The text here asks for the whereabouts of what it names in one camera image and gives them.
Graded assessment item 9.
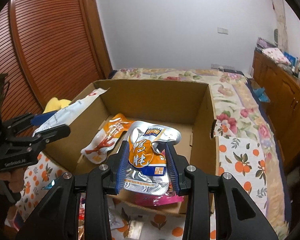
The white long snack bag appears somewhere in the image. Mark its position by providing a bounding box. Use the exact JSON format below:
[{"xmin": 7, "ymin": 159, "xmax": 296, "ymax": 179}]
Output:
[{"xmin": 33, "ymin": 88, "xmax": 107, "ymax": 136}]

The orange silver snack pouch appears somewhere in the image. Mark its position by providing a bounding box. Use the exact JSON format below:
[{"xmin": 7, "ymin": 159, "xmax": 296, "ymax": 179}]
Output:
[{"xmin": 123, "ymin": 121, "xmax": 181, "ymax": 196}]

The yellow plush toy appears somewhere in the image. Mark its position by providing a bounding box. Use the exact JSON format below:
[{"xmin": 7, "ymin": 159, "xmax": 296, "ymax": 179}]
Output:
[{"xmin": 43, "ymin": 97, "xmax": 71, "ymax": 113}]

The orange crayfish snack bag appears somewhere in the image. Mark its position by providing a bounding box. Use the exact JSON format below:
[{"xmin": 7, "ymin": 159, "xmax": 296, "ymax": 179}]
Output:
[{"xmin": 81, "ymin": 113, "xmax": 134, "ymax": 164}]

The pink snack bag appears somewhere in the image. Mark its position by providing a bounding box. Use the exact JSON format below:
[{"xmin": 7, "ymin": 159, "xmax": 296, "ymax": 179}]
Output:
[{"xmin": 133, "ymin": 190, "xmax": 184, "ymax": 207}]

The brown cardboard box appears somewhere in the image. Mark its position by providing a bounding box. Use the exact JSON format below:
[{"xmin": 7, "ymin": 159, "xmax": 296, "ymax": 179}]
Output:
[{"xmin": 45, "ymin": 80, "xmax": 218, "ymax": 223}]

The orange-print white bedsheet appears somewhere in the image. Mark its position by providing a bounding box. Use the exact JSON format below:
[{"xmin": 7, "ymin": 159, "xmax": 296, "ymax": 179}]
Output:
[{"xmin": 18, "ymin": 137, "xmax": 267, "ymax": 239}]

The wooden louvered wardrobe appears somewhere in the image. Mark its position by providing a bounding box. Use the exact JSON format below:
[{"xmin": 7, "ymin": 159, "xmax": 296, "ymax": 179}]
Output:
[{"xmin": 0, "ymin": 0, "xmax": 113, "ymax": 120}]

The wooden sideboard cabinet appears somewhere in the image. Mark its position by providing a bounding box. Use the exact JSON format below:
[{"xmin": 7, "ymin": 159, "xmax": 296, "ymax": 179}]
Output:
[{"xmin": 253, "ymin": 50, "xmax": 300, "ymax": 172}]

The folded floral cloth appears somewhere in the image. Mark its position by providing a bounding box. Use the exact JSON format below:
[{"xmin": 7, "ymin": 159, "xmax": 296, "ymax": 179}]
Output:
[{"xmin": 262, "ymin": 47, "xmax": 291, "ymax": 65}]

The floral curtain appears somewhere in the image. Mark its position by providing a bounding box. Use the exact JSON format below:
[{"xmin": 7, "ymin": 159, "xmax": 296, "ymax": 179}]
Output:
[{"xmin": 272, "ymin": 0, "xmax": 288, "ymax": 51}]

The white wall switch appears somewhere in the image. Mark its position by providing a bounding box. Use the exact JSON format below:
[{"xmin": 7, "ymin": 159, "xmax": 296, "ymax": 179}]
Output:
[{"xmin": 217, "ymin": 27, "xmax": 229, "ymax": 35}]

